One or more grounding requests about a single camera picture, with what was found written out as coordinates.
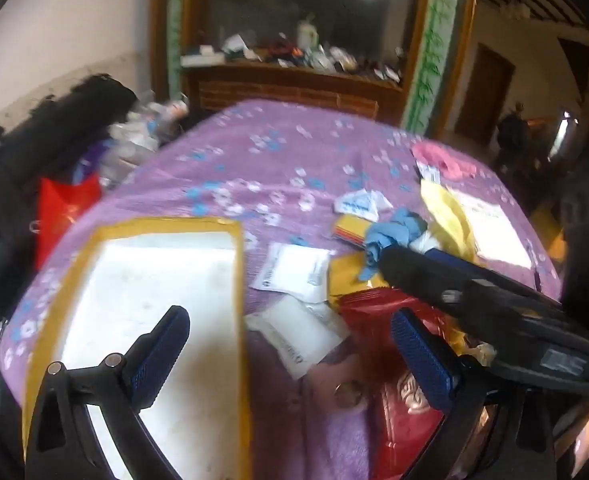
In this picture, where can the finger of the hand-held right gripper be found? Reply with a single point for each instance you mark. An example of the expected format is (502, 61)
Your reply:
(489, 275)
(414, 272)

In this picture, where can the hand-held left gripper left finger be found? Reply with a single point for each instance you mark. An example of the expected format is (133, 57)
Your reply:
(162, 355)

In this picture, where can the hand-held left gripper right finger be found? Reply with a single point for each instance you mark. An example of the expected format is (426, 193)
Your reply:
(419, 360)

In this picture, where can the white fluffy cloth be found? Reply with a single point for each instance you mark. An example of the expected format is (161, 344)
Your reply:
(427, 244)

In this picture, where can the blue cloth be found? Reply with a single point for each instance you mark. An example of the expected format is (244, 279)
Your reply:
(389, 237)

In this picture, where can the red snack packet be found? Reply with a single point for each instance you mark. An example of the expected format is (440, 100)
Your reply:
(369, 320)

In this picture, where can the yellow fluffy cloth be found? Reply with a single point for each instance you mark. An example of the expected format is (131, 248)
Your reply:
(444, 215)

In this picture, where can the white foam box yellow tape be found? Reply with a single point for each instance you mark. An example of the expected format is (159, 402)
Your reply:
(149, 280)

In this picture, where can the lined paper notebook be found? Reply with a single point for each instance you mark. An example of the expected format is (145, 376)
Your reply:
(494, 230)

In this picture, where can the yellow padded envelope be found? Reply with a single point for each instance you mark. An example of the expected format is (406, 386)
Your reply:
(347, 270)

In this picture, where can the yellow and red packet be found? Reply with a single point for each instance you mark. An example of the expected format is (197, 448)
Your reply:
(349, 230)

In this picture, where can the white packet blue print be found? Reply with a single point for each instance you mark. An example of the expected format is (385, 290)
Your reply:
(359, 205)

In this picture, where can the small white sachet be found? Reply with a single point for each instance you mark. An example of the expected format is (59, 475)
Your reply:
(428, 172)

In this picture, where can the pink towel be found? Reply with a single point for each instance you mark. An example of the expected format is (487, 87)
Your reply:
(437, 155)

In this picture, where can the thick white plastic packet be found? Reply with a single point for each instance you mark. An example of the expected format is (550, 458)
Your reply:
(299, 330)

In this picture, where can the flat white plastic packet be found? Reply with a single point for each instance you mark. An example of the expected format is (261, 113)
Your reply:
(289, 270)

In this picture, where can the red plastic bag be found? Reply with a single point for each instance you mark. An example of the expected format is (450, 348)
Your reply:
(64, 210)

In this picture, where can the purple floral blanket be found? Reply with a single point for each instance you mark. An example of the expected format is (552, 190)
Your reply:
(274, 160)

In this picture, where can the brown wooden door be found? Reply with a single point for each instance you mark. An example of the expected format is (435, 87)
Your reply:
(484, 95)

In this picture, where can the purple plastic bag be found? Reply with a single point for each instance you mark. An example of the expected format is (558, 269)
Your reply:
(94, 157)

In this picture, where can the wooden glass cabinet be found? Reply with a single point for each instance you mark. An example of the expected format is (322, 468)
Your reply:
(299, 85)

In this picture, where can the pile of clear plastic bags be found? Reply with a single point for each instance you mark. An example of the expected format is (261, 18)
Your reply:
(134, 130)

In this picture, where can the black leather sofa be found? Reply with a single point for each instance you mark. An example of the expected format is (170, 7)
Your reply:
(49, 130)

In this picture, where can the cluttered wooden shelf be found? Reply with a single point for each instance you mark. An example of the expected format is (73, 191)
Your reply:
(284, 52)

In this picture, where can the white plastic bottle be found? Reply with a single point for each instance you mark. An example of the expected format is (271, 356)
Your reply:
(307, 35)

